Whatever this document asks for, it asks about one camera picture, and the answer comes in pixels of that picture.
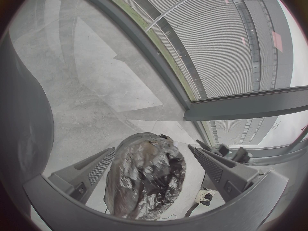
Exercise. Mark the black plastic bag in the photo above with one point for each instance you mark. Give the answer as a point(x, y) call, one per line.
point(144, 177)

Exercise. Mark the window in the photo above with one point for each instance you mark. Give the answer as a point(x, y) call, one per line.
point(216, 44)

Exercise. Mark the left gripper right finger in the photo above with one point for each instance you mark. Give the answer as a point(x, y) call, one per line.
point(228, 174)

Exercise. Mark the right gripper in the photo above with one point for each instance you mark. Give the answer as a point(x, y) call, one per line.
point(241, 155)

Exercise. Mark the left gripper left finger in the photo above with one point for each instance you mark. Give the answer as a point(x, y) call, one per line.
point(79, 174)

